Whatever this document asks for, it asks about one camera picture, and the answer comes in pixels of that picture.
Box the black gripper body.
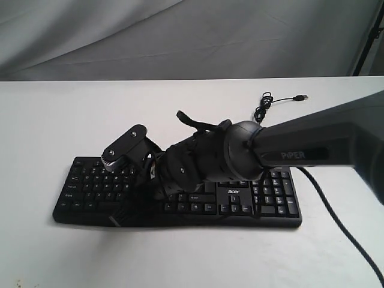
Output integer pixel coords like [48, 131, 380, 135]
[131, 151, 168, 201]

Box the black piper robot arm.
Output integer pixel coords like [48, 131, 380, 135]
[101, 92, 383, 227]

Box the black acer keyboard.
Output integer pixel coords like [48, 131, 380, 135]
[53, 157, 302, 228]

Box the grey backdrop cloth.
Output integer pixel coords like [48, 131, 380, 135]
[1, 1, 380, 81]

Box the black tripod stand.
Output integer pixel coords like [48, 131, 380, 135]
[351, 1, 383, 76]

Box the black USB cable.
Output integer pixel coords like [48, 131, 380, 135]
[253, 92, 310, 124]

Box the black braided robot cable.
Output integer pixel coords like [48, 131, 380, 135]
[296, 166, 384, 286]

